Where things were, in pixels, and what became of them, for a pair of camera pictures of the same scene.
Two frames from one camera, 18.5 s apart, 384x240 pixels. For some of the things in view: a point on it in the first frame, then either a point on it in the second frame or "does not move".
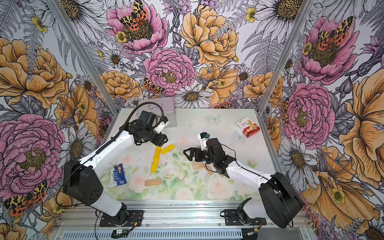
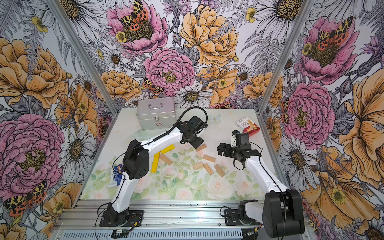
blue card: x=119 y=175 does not move
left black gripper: x=159 y=141 -> x=196 y=144
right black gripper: x=198 y=151 -> x=222 y=146
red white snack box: x=248 y=127 does not move
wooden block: x=148 y=182 -> x=165 y=158
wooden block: x=197 y=165 does not move
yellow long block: x=167 y=149 does not move
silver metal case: x=164 y=106 does not move
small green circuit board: x=119 y=233 does not move
